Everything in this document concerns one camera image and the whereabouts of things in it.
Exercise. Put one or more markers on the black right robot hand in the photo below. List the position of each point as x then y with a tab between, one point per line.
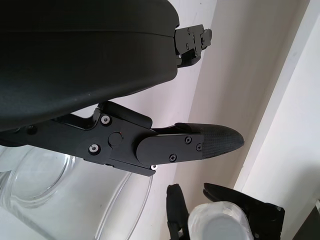
265	220

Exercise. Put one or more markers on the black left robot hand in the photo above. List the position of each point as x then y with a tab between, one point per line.
75	55

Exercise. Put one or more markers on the clear plastic water bottle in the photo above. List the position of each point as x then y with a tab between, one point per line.
220	225

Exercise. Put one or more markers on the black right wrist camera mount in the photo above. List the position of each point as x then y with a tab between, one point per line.
310	230

